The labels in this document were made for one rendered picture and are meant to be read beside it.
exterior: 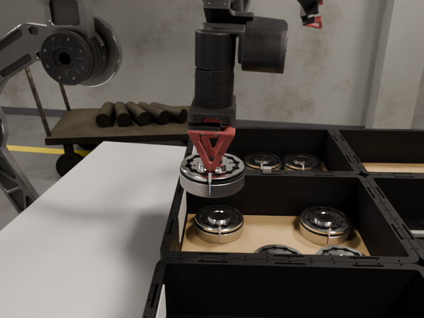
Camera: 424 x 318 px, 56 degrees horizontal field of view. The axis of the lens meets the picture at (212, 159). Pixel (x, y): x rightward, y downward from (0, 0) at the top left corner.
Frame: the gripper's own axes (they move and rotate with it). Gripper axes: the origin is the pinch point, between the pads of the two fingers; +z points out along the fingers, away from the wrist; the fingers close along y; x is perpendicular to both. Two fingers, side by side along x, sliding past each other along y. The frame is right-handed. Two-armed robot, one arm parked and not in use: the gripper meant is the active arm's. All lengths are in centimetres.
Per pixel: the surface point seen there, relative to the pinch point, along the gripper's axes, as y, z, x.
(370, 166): 48, 22, -43
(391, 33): 271, 13, -121
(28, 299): 4, 37, 38
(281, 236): 11.7, 22.5, -14.2
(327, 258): -7.6, 12.0, -18.4
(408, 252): -5.4, 11.7, -31.2
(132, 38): 325, 32, 96
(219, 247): 7.5, 22.8, -1.6
